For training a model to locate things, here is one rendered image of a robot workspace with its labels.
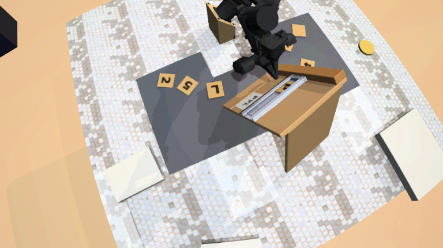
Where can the yellow round disc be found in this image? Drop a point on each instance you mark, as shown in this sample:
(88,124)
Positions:
(366,47)

